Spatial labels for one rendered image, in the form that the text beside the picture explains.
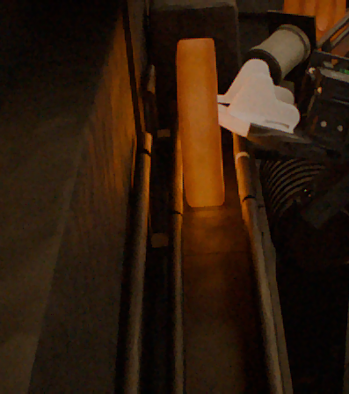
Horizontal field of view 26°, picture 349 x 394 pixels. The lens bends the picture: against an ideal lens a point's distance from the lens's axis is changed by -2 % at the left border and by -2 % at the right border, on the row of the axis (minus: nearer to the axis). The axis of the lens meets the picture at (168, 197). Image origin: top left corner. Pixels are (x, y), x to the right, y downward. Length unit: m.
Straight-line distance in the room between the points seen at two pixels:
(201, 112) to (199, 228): 0.12
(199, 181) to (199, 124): 0.05
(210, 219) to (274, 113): 0.11
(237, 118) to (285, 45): 0.37
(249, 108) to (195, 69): 0.07
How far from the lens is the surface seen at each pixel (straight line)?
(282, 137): 0.69
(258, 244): 0.59
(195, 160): 0.65
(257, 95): 0.69
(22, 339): 0.27
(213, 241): 0.68
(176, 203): 0.66
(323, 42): 1.11
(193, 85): 0.65
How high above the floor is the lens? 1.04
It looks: 30 degrees down
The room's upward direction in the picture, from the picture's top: 6 degrees counter-clockwise
